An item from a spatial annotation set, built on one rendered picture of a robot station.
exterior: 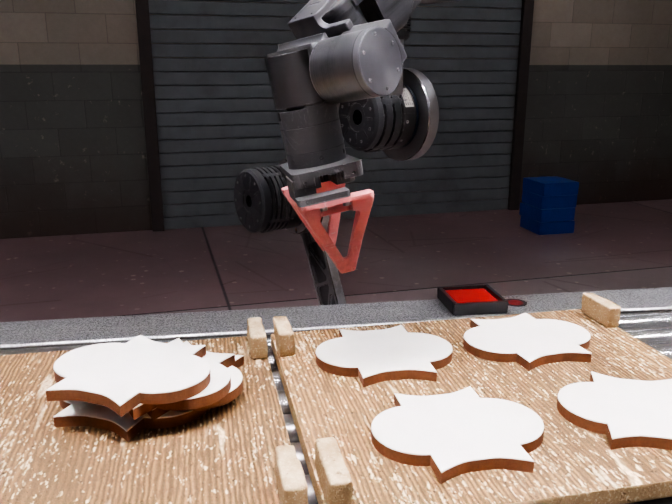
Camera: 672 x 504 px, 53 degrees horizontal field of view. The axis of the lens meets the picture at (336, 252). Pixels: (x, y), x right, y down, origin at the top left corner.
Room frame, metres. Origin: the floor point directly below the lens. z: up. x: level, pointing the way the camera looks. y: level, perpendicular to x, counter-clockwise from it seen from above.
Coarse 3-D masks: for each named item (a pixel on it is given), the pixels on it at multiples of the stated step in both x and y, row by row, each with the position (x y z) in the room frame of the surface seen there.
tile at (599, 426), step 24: (576, 384) 0.57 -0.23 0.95; (600, 384) 0.57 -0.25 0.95; (624, 384) 0.57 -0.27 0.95; (648, 384) 0.57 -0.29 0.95; (576, 408) 0.53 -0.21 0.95; (600, 408) 0.53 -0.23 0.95; (624, 408) 0.53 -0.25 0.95; (648, 408) 0.53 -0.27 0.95; (600, 432) 0.50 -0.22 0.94; (624, 432) 0.49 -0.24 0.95; (648, 432) 0.49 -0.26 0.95
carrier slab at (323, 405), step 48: (336, 336) 0.72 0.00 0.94; (624, 336) 0.72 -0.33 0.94; (288, 384) 0.60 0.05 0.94; (336, 384) 0.60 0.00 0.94; (384, 384) 0.60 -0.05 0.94; (432, 384) 0.60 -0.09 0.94; (480, 384) 0.60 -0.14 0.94; (528, 384) 0.60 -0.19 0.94; (336, 432) 0.51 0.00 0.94; (576, 432) 0.51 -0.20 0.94; (384, 480) 0.44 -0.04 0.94; (432, 480) 0.44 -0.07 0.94; (480, 480) 0.44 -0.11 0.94; (528, 480) 0.44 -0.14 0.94; (576, 480) 0.44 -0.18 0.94; (624, 480) 0.44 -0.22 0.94
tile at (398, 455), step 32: (384, 416) 0.51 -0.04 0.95; (416, 416) 0.51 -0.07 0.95; (448, 416) 0.51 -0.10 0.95; (480, 416) 0.51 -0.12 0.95; (512, 416) 0.51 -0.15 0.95; (384, 448) 0.47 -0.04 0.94; (416, 448) 0.46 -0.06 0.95; (448, 448) 0.46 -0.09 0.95; (480, 448) 0.46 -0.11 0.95; (512, 448) 0.46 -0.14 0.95
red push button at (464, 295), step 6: (450, 294) 0.88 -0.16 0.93; (456, 294) 0.88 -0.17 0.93; (462, 294) 0.88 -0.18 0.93; (468, 294) 0.88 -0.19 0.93; (474, 294) 0.88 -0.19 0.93; (480, 294) 0.88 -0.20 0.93; (486, 294) 0.88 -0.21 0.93; (456, 300) 0.86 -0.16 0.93; (462, 300) 0.86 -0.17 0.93; (468, 300) 0.86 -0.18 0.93; (474, 300) 0.86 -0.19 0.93; (480, 300) 0.86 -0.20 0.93; (486, 300) 0.86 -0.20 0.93; (492, 300) 0.86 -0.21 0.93
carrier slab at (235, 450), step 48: (0, 384) 0.60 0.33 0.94; (48, 384) 0.60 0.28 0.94; (0, 432) 0.51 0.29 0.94; (48, 432) 0.51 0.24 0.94; (96, 432) 0.51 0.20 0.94; (144, 432) 0.51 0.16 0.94; (192, 432) 0.51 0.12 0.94; (240, 432) 0.51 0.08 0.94; (0, 480) 0.44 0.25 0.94; (48, 480) 0.44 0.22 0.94; (96, 480) 0.44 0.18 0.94; (144, 480) 0.44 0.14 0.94; (192, 480) 0.44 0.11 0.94; (240, 480) 0.44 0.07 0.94
